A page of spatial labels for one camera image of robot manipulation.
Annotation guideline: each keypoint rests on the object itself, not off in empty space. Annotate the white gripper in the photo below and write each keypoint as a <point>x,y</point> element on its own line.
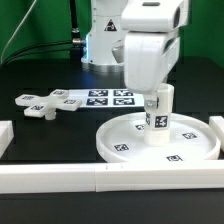
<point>148,58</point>

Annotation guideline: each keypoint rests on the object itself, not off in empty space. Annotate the white round table top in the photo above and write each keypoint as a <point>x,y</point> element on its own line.
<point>122,140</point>

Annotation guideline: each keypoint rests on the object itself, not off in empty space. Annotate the white marker tag sheet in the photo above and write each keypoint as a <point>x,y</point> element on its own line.
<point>105,98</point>

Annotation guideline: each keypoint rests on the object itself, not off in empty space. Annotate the white right fence block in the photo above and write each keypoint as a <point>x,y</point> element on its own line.
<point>217,124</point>

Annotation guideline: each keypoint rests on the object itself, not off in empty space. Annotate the white fence block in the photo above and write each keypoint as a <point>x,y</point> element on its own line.
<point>6,135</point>
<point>217,124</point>

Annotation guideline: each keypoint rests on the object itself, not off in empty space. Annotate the white front fence bar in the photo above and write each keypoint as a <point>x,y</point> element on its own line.
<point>110,177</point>

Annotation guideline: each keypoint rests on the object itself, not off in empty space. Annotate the white cross-shaped table base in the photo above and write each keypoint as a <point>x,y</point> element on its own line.
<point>46,106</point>

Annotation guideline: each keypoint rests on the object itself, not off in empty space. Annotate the white left fence block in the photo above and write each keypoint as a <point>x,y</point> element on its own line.
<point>6,135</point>

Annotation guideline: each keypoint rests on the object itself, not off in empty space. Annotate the black post connector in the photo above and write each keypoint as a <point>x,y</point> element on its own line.
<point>76,52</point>

